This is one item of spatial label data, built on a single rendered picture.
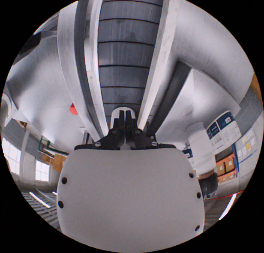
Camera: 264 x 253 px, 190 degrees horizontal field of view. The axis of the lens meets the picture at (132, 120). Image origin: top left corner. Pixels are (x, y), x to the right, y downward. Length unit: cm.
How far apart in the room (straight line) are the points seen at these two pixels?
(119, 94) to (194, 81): 15
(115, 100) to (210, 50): 28
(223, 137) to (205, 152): 15
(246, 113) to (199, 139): 424
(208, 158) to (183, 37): 33
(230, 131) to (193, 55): 33
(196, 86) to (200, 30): 15
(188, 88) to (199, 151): 21
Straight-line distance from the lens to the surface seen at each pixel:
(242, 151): 441
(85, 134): 38
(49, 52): 25
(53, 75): 26
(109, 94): 16
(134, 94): 16
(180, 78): 19
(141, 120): 16
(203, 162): 31
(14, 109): 73
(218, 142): 44
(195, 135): 32
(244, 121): 446
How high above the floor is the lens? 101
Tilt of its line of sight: 36 degrees down
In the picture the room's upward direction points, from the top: 176 degrees clockwise
